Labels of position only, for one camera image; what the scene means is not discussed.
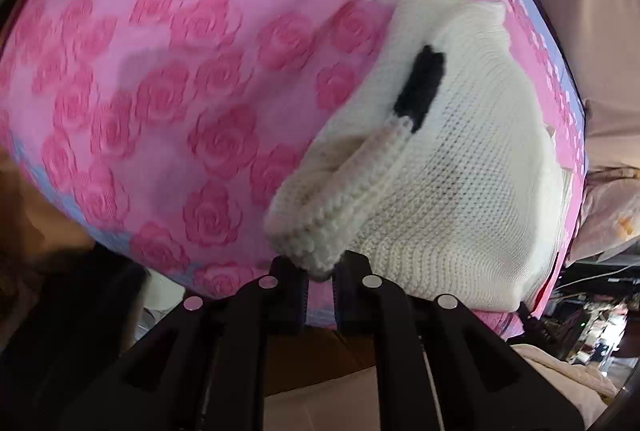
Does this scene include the cluttered dark shelf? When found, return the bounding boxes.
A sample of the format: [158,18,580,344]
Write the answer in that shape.
[540,256,640,377]

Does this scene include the cream fabric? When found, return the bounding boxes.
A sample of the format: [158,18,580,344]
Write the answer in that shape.
[510,343,621,431]

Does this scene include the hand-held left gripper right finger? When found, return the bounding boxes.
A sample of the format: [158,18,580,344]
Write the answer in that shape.
[332,250,586,431]

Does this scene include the beige cloth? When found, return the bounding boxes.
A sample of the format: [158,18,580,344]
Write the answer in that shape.
[480,0,640,262]

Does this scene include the white knit sweater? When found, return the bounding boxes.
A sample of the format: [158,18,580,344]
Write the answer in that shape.
[264,0,573,312]

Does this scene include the pink rose print blanket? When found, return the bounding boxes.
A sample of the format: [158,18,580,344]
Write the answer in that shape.
[0,0,587,342]

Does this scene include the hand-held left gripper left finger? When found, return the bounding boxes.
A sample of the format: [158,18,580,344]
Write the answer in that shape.
[65,255,310,431]

